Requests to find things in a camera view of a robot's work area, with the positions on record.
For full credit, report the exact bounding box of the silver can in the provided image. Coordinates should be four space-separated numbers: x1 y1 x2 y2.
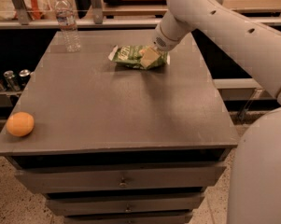
4 70 21 91
19 69 31 87

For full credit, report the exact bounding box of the top drawer knob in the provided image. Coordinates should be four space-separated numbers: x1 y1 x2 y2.
119 178 128 189

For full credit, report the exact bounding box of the right silver can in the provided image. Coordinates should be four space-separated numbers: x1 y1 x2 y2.
19 69 31 87

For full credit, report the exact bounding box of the clear plastic water bottle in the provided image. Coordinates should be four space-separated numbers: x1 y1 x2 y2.
54 0 81 52

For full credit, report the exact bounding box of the grey drawer cabinet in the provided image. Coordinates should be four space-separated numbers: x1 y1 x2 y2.
0 30 238 224

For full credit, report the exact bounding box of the green jalapeno chip bag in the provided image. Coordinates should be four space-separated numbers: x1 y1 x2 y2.
108 45 170 70

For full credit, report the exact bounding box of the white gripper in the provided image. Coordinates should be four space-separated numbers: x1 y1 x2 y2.
140 24 179 68

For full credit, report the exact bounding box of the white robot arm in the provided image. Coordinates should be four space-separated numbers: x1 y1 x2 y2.
152 0 281 224

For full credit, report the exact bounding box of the metal shelf rail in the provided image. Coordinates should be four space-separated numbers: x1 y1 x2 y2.
0 17 281 30

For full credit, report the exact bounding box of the orange fruit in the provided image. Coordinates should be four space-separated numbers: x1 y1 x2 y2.
7 112 35 137

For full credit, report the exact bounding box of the white orange bag on shelf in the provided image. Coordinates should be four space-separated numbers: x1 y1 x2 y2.
0 0 52 21

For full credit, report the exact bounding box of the middle silver can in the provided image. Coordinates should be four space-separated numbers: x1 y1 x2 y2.
4 70 21 91

